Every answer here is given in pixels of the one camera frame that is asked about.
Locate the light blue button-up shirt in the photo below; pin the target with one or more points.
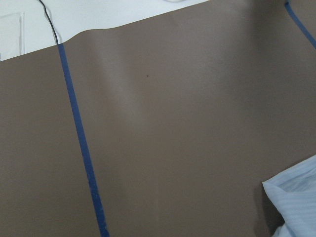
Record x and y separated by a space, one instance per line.
293 193

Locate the clear plastic bag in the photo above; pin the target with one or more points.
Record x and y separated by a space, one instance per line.
12 35

